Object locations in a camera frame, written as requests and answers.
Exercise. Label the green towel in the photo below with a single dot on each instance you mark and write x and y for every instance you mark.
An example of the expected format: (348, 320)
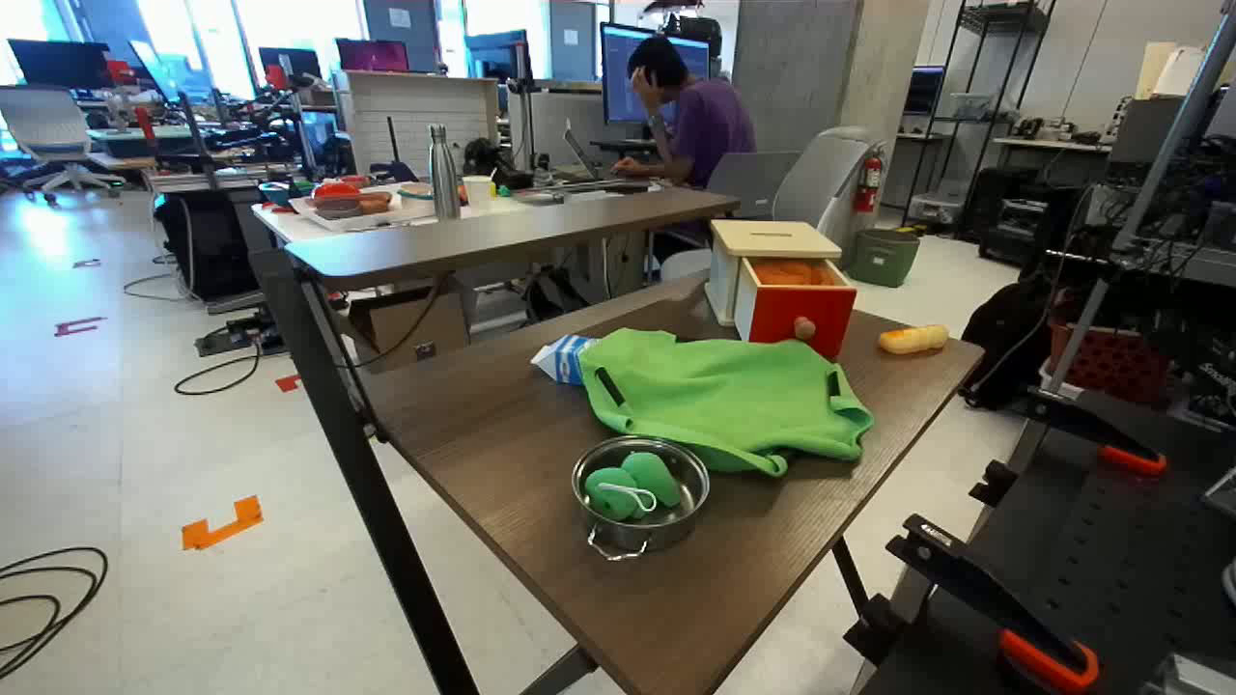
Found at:
(744, 407)

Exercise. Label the light blue white cloth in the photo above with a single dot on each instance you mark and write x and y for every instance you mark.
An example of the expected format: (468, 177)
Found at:
(561, 360)

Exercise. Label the wooden box with slot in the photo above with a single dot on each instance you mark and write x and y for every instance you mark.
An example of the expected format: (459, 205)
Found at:
(738, 243)

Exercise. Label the red orange wooden drawer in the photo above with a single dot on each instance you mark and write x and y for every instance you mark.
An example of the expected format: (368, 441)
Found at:
(793, 301)

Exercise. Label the person in purple shirt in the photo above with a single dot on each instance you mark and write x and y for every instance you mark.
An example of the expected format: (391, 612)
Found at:
(710, 117)

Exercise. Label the grey office chair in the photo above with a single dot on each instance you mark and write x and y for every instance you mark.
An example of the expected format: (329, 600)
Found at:
(814, 187)

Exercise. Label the metal water bottle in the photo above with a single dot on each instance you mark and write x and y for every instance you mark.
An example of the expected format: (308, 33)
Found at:
(444, 171)

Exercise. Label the green storage bin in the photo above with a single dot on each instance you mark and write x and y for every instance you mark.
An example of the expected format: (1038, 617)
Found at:
(881, 257)

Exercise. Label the yellow bread toy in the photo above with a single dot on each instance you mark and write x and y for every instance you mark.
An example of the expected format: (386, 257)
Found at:
(914, 343)

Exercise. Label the red fire extinguisher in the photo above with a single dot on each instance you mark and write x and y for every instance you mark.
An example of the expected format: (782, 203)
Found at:
(872, 182)

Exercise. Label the red food container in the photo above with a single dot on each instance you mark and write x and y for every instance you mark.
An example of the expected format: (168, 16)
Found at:
(348, 200)

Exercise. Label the black backpack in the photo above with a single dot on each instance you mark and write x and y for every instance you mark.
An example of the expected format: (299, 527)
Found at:
(1014, 343)

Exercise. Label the orange floor marker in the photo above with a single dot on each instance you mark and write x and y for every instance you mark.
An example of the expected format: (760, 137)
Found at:
(208, 535)

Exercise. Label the near black orange clamp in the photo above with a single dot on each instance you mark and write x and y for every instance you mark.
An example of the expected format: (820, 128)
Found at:
(1026, 642)

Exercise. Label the black orange clamp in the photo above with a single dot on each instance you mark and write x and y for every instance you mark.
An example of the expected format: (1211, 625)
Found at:
(1117, 447)
(1026, 642)

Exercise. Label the far black orange clamp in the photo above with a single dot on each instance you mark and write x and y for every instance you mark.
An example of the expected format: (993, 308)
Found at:
(1117, 447)

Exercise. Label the black perforated mounting board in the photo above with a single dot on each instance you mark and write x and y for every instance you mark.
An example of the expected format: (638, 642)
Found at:
(1138, 568)

